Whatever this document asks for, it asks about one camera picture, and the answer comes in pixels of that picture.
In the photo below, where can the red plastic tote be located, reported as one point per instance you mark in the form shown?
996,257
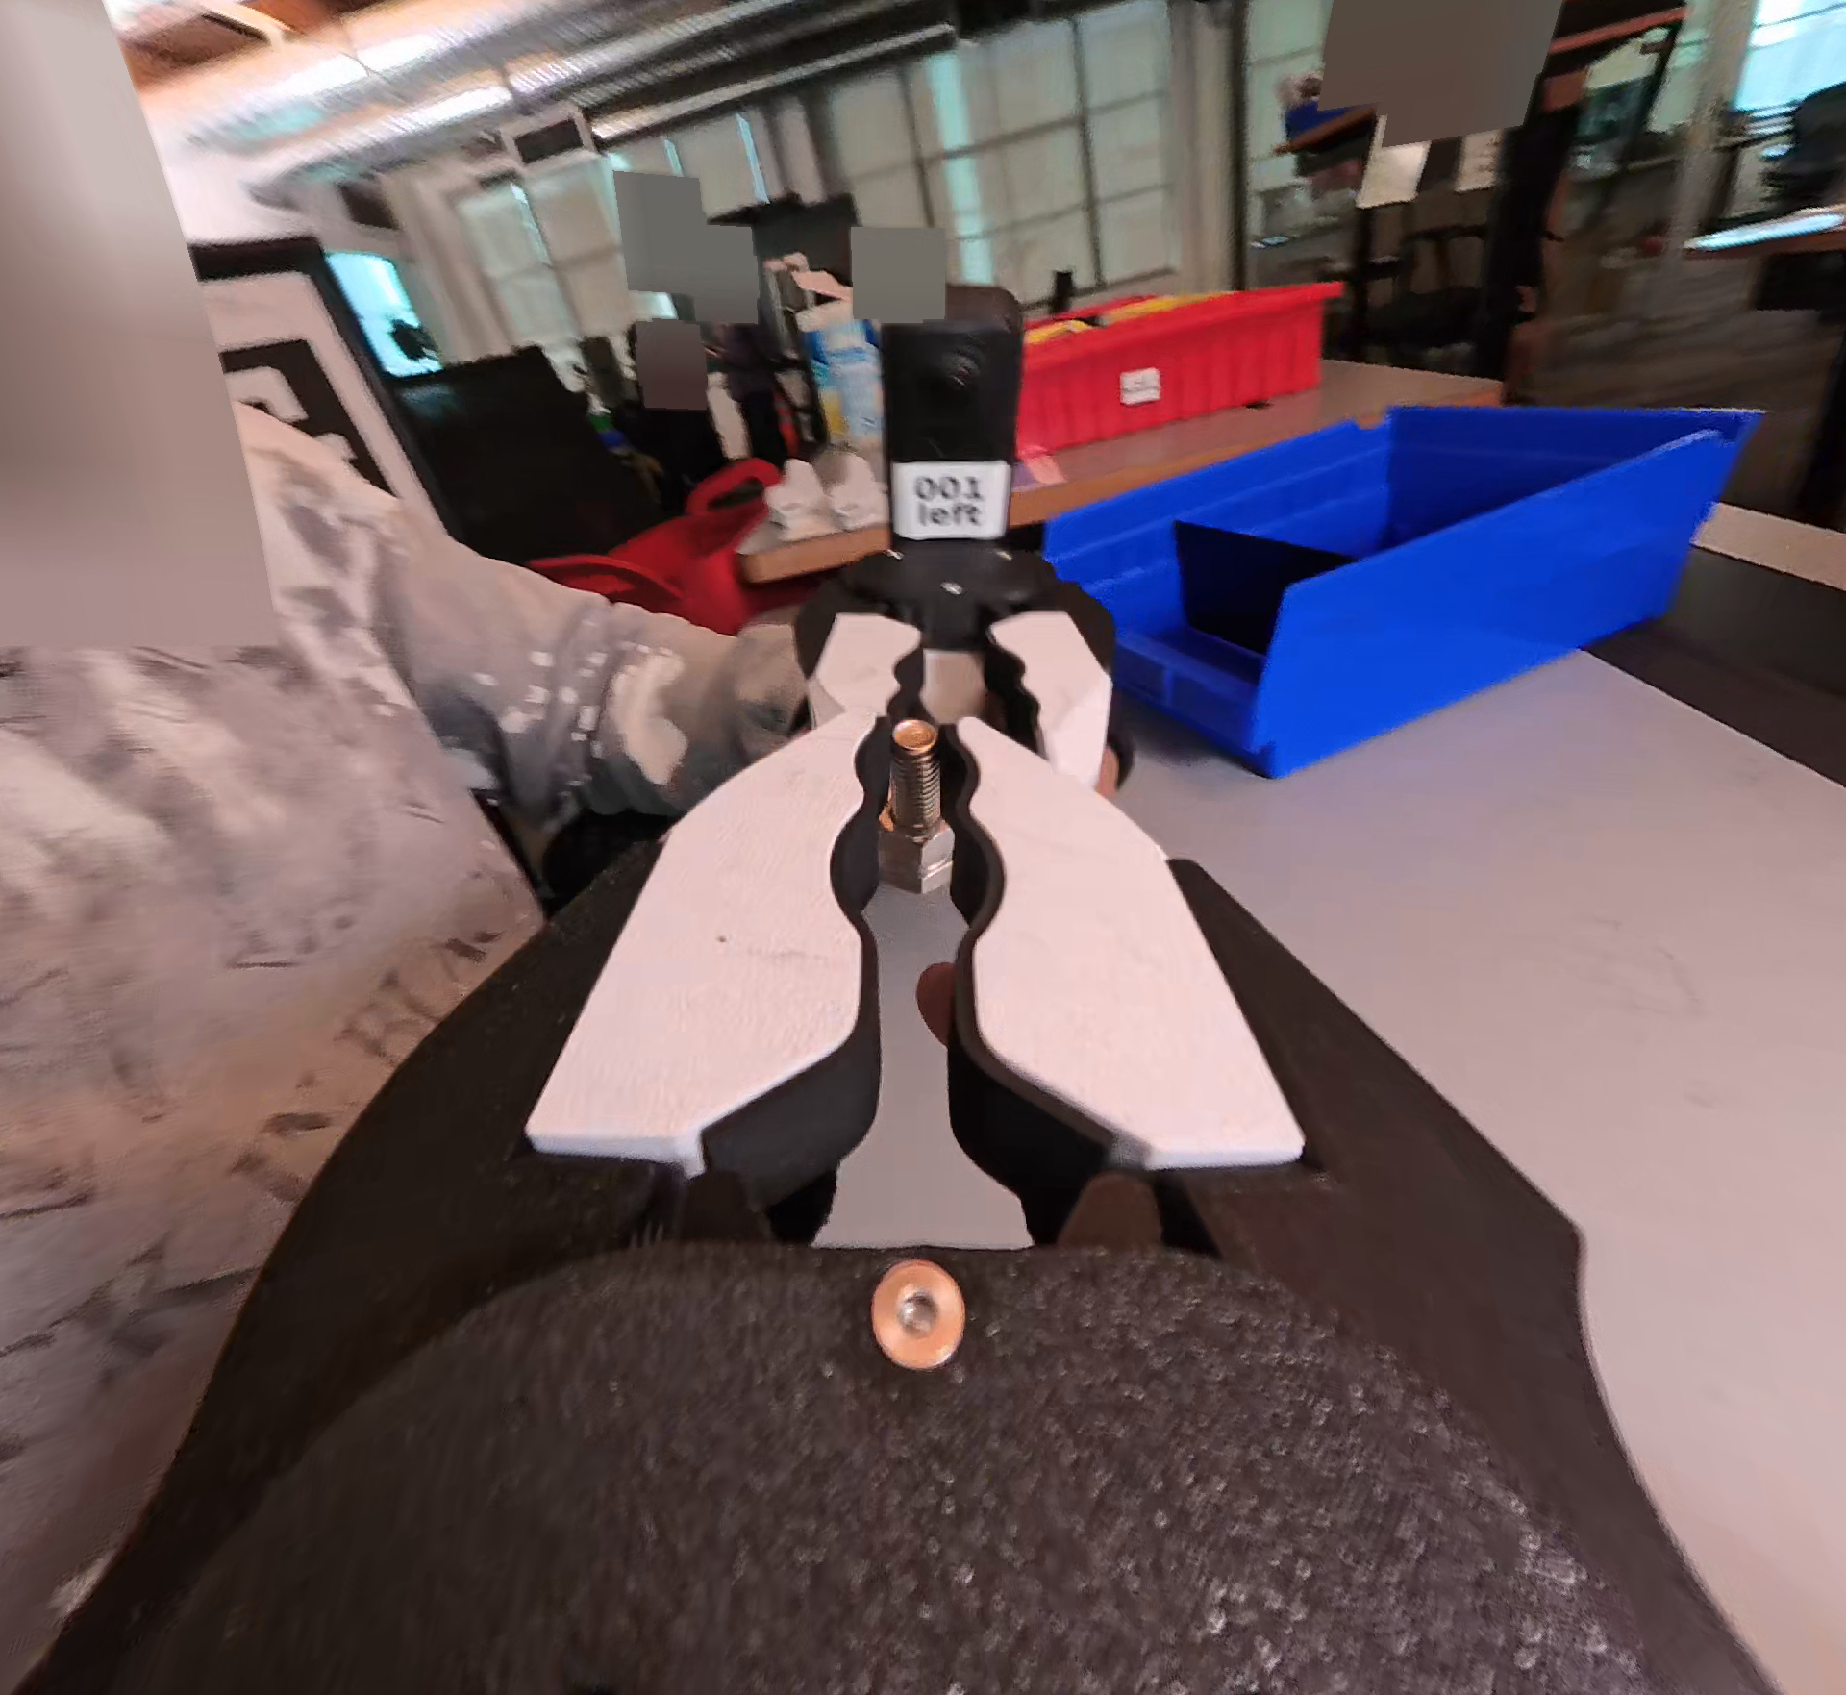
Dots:
1181,369

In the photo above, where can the wooden table black legs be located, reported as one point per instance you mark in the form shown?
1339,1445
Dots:
1772,232

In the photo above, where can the blue plastic bin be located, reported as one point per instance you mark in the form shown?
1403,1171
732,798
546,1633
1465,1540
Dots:
1442,600

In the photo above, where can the grey table wooden edge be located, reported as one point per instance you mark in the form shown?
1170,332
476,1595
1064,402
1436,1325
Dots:
1225,427

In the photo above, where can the black standing desk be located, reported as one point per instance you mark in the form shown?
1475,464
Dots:
1616,29

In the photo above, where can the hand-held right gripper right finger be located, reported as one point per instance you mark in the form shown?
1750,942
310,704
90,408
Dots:
1125,990

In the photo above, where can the yellow plastic tote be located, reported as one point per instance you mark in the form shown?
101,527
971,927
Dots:
1097,317

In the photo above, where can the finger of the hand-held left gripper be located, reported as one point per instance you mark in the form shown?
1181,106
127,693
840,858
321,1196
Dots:
1067,685
857,671

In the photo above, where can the white plastic gripper part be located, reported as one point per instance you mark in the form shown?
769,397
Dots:
829,489

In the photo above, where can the person's right hand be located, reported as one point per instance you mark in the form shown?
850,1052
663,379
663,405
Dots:
936,1004

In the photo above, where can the black mesh office chair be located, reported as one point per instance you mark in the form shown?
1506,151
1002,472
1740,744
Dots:
504,454

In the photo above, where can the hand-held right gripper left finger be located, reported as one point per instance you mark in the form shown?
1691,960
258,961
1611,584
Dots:
707,960

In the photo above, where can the silver steel bolt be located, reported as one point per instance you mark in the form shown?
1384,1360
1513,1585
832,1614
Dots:
916,785

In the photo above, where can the black framed marker board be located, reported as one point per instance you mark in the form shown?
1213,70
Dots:
288,325

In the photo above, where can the blue white wipes canister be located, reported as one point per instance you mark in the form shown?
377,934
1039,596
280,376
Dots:
844,375

